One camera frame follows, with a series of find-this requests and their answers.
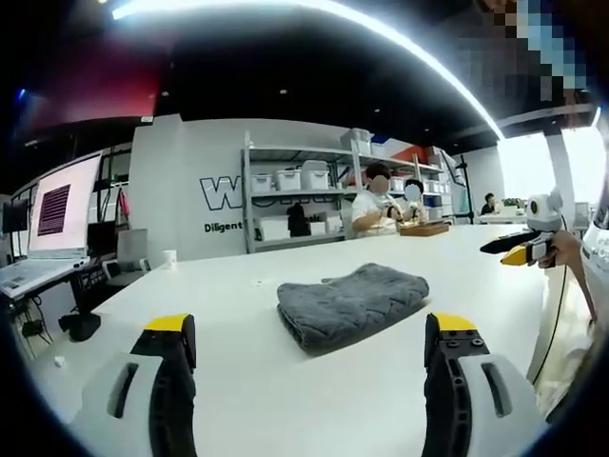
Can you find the black bag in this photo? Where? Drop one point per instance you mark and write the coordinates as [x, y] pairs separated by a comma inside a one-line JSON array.
[[299, 223]]

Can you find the grey office chair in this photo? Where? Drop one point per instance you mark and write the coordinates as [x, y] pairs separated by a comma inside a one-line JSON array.
[[132, 247]]

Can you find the ceiling light strip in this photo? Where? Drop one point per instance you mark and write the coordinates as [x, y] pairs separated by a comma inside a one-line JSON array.
[[428, 57]]

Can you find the black monitor stand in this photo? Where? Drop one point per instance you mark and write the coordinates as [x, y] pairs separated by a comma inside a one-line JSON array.
[[88, 304]]

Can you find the grey metal shelving unit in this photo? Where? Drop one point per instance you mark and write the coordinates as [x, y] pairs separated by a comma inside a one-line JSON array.
[[295, 195]]

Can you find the black tripod stand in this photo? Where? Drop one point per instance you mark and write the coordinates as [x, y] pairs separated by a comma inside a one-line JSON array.
[[465, 190]]

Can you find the metal shelving unit with boxes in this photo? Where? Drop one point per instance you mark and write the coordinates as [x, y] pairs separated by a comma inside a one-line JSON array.
[[435, 185]]

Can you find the person's right hand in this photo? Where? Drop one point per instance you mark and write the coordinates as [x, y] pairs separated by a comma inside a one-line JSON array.
[[563, 247]]

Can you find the grey towel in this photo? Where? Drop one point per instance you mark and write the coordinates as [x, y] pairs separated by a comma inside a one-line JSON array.
[[347, 304]]

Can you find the wooden tray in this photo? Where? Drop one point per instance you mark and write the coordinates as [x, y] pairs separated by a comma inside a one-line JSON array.
[[424, 229]]

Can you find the white paper cup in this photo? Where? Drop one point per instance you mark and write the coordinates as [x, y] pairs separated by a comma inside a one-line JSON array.
[[170, 259]]

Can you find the dark computer monitor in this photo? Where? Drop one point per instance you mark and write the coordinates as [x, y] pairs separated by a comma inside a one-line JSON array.
[[14, 215]]

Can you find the white storage box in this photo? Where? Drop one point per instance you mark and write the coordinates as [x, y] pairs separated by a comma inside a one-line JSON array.
[[315, 176], [288, 180], [261, 183]]

